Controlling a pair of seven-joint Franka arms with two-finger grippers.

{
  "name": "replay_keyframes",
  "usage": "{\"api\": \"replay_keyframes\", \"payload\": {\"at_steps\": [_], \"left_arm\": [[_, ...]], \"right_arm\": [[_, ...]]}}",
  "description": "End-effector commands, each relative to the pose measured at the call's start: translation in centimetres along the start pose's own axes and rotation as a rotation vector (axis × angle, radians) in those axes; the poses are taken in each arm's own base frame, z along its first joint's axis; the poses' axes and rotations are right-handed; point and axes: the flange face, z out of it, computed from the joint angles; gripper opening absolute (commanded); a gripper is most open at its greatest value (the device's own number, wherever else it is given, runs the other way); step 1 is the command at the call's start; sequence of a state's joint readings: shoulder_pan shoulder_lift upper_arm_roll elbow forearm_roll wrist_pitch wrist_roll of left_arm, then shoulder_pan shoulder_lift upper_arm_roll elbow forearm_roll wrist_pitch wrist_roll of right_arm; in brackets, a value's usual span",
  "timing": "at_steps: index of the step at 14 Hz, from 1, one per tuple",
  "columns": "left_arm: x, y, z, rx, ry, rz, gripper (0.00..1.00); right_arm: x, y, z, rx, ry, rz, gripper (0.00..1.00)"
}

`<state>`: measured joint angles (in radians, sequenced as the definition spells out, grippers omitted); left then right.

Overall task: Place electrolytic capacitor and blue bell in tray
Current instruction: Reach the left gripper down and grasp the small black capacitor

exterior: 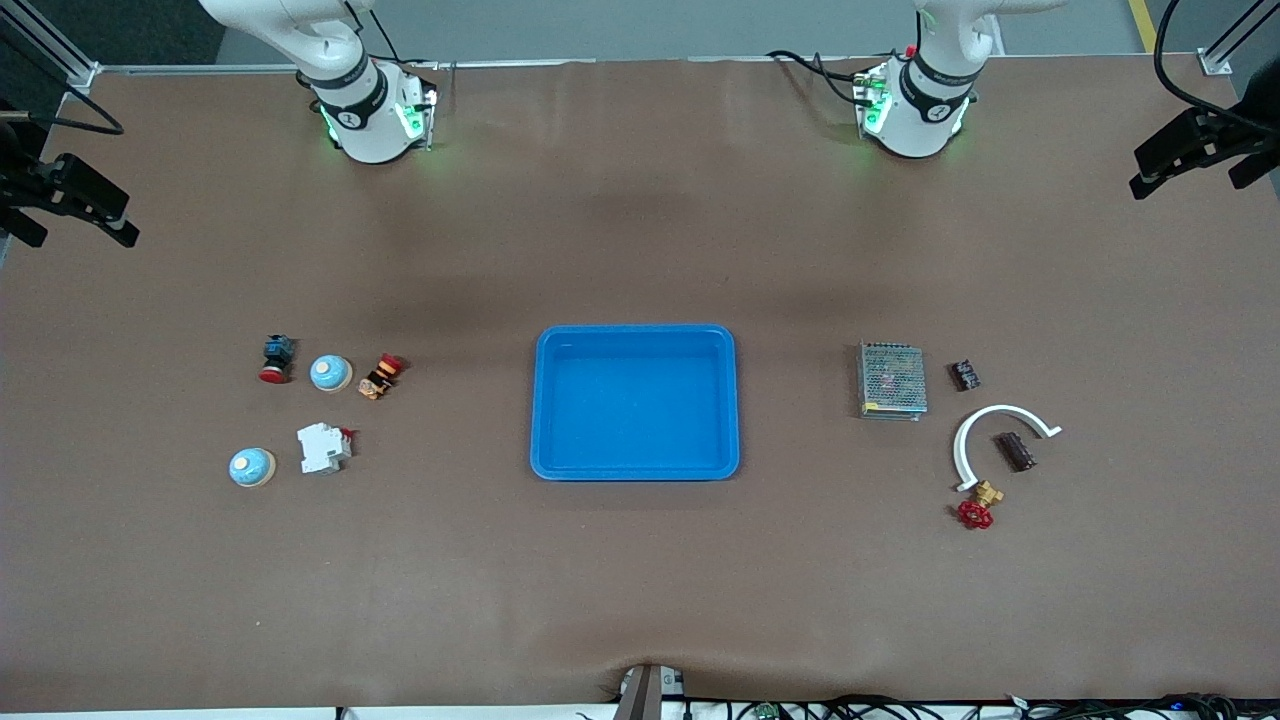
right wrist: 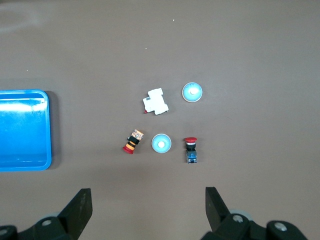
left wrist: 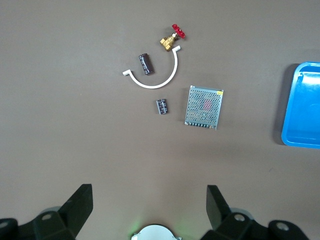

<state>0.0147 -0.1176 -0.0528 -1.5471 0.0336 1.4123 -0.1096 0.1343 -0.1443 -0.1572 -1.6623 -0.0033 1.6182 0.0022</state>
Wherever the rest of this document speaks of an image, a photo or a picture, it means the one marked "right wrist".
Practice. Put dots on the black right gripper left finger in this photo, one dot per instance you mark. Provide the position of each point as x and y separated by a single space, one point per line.
75 215

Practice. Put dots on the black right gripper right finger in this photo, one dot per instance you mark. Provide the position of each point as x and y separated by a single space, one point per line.
220 220

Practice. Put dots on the blue dome call bell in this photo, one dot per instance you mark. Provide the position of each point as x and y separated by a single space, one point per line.
192 92
161 143

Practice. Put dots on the blue plastic tray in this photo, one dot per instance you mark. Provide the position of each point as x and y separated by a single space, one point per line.
22 130

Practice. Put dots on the red button blue black body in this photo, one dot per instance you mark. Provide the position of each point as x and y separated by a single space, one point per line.
191 150

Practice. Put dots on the red button orange black body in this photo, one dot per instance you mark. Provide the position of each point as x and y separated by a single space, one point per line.
133 141

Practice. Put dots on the white circuit breaker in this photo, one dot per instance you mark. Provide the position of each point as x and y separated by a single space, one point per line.
156 102

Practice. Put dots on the brown table mat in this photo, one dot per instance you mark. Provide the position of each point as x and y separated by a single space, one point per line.
237 50

